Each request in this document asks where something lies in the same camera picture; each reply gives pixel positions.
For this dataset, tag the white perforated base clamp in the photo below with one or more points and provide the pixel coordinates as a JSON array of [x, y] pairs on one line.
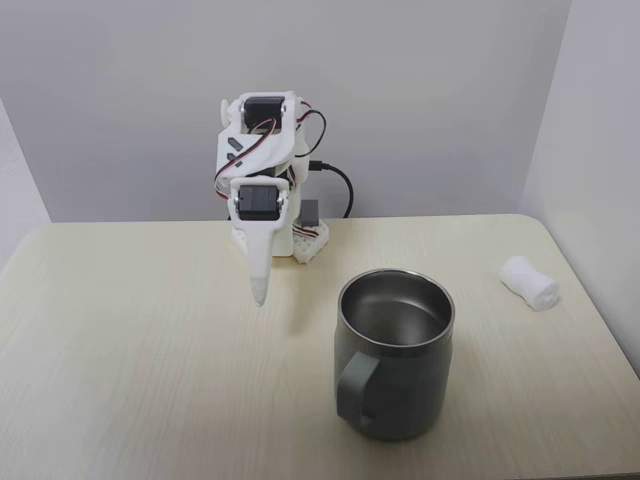
[[312, 244]]

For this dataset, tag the dark green metal mug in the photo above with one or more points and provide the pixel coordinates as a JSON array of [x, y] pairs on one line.
[[395, 360]]

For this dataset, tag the white rolled gauze dressing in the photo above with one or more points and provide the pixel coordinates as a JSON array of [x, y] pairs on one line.
[[529, 284]]

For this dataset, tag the grey block connector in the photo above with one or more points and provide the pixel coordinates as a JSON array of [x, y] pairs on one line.
[[310, 212]]

